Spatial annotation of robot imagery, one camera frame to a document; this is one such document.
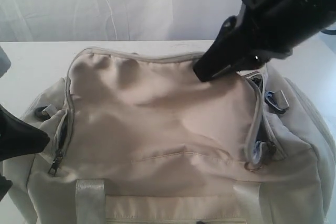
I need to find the white backdrop curtain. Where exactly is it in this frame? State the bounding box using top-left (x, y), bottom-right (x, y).
top-left (1, 0), bottom-right (241, 42)

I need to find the beige duffel bag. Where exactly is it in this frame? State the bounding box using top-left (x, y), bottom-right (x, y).
top-left (2, 48), bottom-right (335, 223)

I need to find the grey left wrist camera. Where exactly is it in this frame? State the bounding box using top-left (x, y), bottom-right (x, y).
top-left (0, 47), bottom-right (12, 78)

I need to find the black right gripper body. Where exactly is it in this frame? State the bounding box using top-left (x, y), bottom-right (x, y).
top-left (218, 0), bottom-right (335, 59)

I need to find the brass key ring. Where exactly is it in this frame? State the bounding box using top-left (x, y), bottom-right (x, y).
top-left (243, 162), bottom-right (263, 174)

